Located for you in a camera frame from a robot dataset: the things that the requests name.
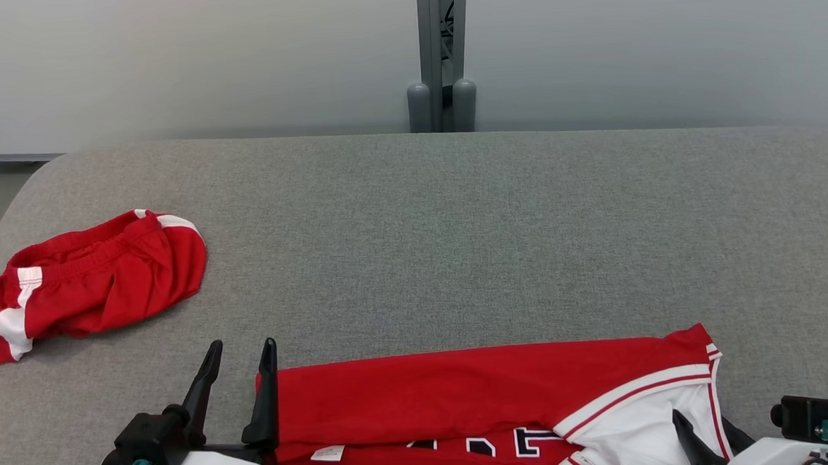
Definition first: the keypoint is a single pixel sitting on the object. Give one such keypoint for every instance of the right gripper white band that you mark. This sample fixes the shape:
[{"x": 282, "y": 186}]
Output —
[{"x": 780, "y": 454}]

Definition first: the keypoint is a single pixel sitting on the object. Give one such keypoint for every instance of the red shorts with white stripe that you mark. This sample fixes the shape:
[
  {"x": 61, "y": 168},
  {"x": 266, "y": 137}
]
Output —
[{"x": 105, "y": 284}]

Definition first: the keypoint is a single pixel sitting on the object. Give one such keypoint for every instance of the red white basketball jersey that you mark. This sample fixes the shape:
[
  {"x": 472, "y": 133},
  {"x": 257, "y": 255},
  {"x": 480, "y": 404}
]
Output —
[{"x": 430, "y": 402}]

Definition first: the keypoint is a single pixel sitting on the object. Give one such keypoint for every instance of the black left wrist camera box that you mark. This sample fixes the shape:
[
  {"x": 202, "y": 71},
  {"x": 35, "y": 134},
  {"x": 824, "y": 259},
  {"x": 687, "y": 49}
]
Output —
[{"x": 148, "y": 438}]

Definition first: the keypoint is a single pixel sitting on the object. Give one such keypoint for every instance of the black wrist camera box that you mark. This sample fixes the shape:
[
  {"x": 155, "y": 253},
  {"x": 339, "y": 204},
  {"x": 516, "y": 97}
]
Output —
[
  {"x": 148, "y": 438},
  {"x": 806, "y": 417}
]

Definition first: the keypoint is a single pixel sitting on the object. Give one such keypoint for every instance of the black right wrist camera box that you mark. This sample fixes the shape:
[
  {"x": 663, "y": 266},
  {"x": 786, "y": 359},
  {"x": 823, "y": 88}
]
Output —
[{"x": 806, "y": 417}]

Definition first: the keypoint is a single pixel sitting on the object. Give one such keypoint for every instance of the grey cylindrical post foot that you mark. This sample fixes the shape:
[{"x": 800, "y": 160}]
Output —
[
  {"x": 419, "y": 108},
  {"x": 465, "y": 106}
]

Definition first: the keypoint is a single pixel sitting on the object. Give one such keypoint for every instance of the grey metal partition post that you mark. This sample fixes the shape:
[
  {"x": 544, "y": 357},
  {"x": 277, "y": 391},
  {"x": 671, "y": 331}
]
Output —
[{"x": 439, "y": 40}]

